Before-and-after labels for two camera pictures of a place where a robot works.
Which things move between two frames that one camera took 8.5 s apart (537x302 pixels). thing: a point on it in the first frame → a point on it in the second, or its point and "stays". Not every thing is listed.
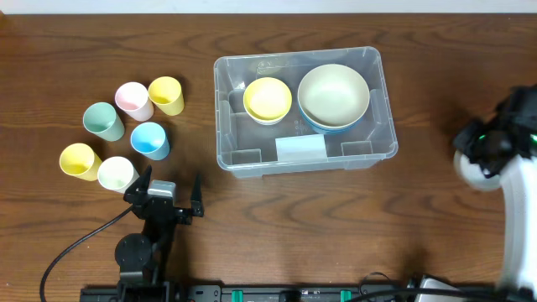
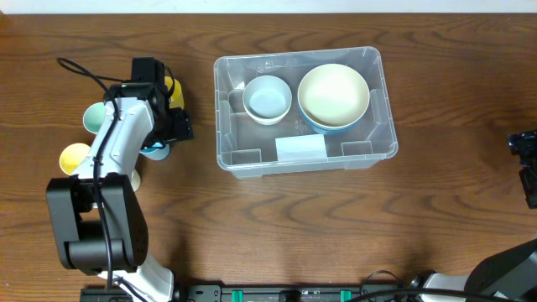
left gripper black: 164,210 → 180,127
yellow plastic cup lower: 80,161 stays
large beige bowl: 333,96 stays
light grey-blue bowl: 472,174 → 267,100
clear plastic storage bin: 291,113 stays
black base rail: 238,293 stays
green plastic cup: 101,120 stays
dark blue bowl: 337,130 stays
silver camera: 162,187 → 148,69
